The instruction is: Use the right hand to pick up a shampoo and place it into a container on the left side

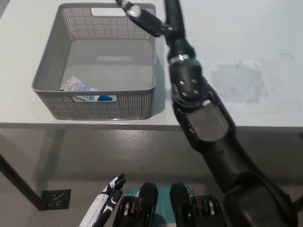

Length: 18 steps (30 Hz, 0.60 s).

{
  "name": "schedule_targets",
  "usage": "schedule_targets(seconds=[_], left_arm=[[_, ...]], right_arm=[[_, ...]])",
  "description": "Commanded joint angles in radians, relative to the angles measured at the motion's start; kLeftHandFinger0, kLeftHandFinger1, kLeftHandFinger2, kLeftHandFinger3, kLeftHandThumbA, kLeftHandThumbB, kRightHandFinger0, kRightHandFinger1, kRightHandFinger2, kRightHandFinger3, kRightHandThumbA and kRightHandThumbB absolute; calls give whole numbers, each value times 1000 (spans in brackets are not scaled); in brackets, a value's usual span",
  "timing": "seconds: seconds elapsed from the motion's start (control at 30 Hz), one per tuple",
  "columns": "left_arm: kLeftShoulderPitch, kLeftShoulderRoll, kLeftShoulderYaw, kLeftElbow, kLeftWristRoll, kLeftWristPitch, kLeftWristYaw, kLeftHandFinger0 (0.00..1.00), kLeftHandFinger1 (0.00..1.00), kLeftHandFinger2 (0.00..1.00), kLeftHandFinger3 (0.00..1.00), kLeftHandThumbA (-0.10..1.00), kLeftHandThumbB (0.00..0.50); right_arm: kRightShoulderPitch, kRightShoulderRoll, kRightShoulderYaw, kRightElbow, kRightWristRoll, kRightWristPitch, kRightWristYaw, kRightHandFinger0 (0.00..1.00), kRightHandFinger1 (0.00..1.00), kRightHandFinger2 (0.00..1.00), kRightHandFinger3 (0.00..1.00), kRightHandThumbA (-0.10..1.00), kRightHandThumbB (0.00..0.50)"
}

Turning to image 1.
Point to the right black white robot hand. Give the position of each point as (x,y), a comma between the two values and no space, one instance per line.
(176,40)

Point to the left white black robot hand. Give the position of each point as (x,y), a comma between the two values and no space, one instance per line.
(99,208)

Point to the white shampoo tube blue cap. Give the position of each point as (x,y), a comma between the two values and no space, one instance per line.
(75,86)

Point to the black teal robot body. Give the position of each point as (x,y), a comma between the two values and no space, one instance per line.
(149,198)

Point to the black slanted table leg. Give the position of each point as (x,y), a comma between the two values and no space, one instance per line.
(21,183)

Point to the gray perforated plastic basket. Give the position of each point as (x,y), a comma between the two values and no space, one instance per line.
(99,108)

